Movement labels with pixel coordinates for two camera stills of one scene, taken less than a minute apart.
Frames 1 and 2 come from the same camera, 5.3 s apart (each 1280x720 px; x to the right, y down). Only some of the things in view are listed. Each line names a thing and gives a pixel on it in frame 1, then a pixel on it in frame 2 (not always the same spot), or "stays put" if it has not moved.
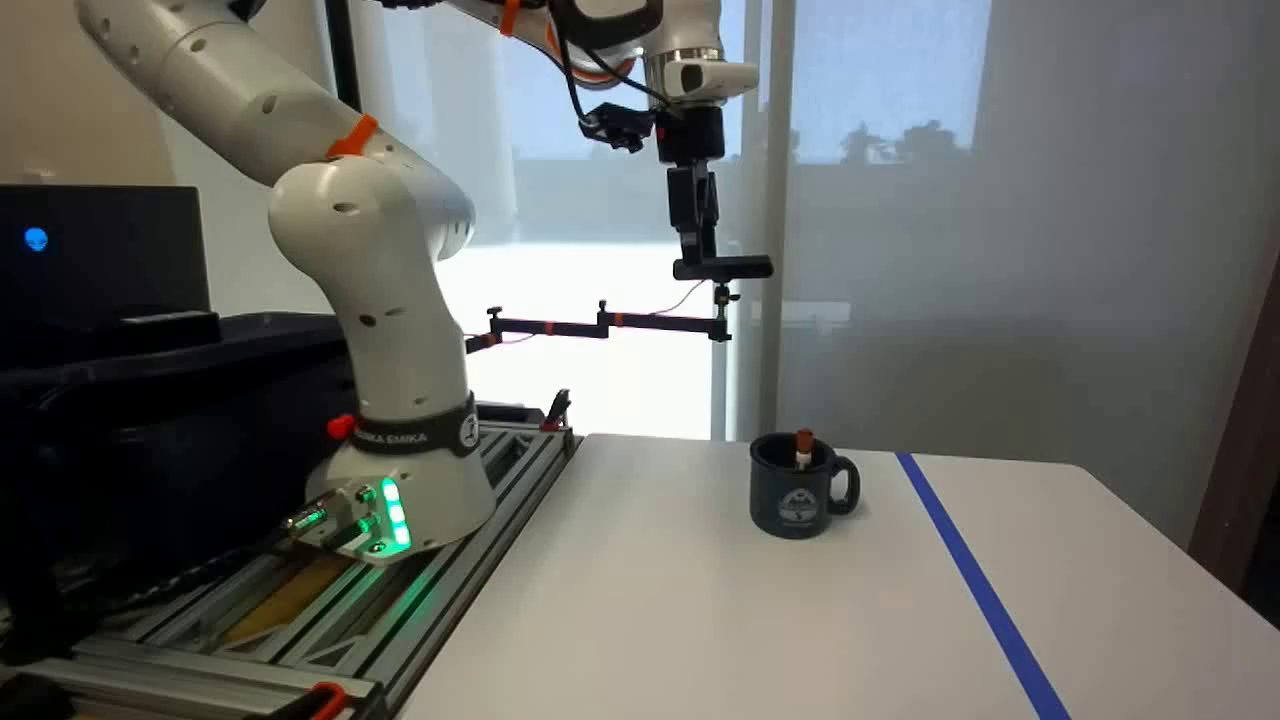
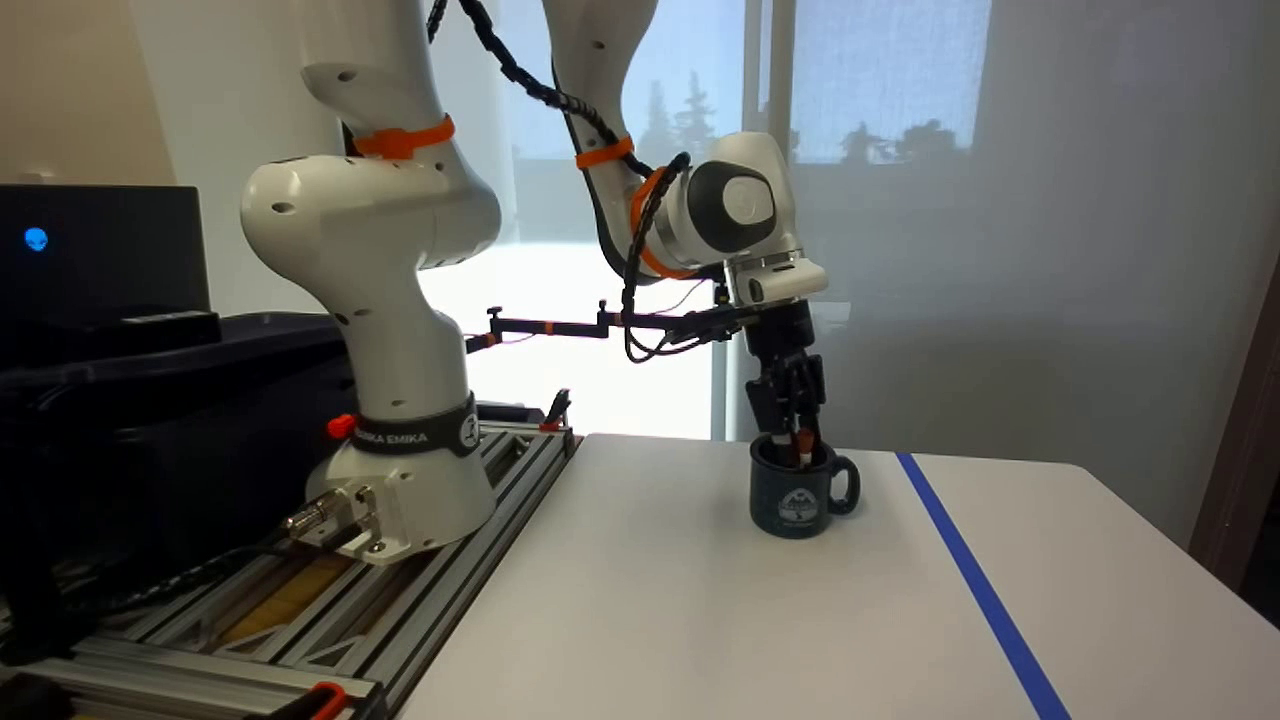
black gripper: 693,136 -> 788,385
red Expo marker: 805,446 stays put
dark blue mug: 784,496 stays put
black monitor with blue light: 110,263 stays put
